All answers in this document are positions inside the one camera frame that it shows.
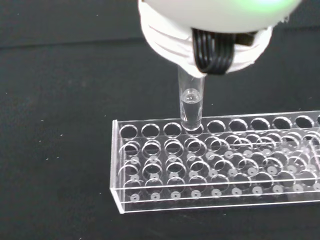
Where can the clear acrylic test tube rack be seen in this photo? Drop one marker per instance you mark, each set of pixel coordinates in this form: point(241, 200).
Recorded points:
point(200, 175)

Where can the black bench cloth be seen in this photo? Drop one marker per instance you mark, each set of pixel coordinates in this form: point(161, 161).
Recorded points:
point(50, 100)

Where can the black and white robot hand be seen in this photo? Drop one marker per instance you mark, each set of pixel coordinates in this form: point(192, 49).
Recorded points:
point(212, 22)

